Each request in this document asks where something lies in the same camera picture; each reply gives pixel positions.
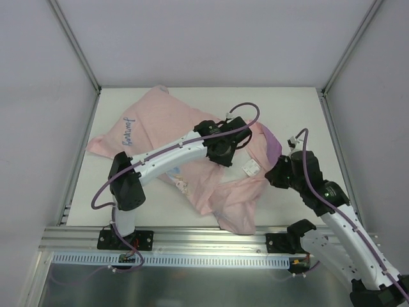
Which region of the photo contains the purple Elsa pillowcase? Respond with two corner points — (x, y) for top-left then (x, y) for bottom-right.
(261, 124), (282, 166)

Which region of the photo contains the pink Journey pillow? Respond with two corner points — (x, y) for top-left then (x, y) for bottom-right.
(87, 86), (282, 237)

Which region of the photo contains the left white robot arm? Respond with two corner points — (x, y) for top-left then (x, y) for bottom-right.
(108, 116), (255, 249)

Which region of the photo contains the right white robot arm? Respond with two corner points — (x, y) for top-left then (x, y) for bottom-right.
(265, 136), (408, 306)

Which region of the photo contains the white pillow care label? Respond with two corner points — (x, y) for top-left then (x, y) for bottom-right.
(242, 159), (261, 177)

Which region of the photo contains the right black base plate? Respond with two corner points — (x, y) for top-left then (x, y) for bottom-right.
(265, 233), (306, 255)

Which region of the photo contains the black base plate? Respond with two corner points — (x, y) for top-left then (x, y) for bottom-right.
(96, 228), (155, 251)
(265, 233), (306, 255)

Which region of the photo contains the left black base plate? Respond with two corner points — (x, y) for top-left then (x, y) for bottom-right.
(96, 228), (155, 251)

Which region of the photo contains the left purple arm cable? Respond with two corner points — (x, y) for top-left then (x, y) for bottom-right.
(91, 102), (261, 272)

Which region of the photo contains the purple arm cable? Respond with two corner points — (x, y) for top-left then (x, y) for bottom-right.
(289, 127), (409, 304)
(91, 102), (261, 272)

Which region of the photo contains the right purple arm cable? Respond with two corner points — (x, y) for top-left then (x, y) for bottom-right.
(289, 127), (409, 304)

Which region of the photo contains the aluminium mounting rail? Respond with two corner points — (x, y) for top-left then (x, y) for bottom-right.
(38, 226), (286, 256)

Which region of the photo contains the right aluminium frame post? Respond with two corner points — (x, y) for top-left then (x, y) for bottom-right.
(320, 0), (385, 97)

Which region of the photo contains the aluminium frame post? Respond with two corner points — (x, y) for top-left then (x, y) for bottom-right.
(47, 0), (102, 93)
(320, 0), (385, 97)

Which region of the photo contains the white slotted cable duct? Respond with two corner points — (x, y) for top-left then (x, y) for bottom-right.
(52, 252), (290, 270)

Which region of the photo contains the left aluminium frame post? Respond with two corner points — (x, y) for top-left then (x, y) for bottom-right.
(47, 0), (102, 93)

